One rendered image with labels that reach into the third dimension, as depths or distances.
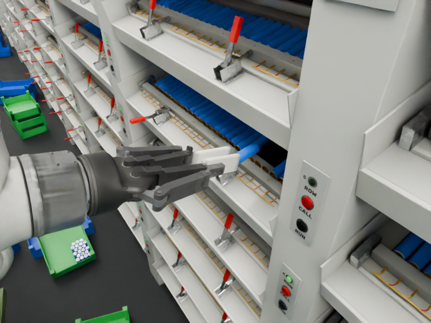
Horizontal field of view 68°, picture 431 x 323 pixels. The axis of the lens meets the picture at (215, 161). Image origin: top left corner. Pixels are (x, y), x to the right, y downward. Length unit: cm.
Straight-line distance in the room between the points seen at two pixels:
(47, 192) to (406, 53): 35
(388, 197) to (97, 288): 145
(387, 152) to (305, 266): 21
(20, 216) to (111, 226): 152
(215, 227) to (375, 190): 50
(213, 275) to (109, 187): 62
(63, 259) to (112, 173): 140
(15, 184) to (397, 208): 37
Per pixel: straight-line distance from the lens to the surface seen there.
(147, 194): 40
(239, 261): 74
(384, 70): 32
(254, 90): 48
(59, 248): 180
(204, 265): 98
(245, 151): 53
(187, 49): 63
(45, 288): 175
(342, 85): 34
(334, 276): 51
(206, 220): 81
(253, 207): 57
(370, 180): 36
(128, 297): 159
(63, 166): 37
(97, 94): 148
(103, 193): 38
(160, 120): 80
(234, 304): 92
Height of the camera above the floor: 134
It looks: 37 degrees down
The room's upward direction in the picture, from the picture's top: straight up
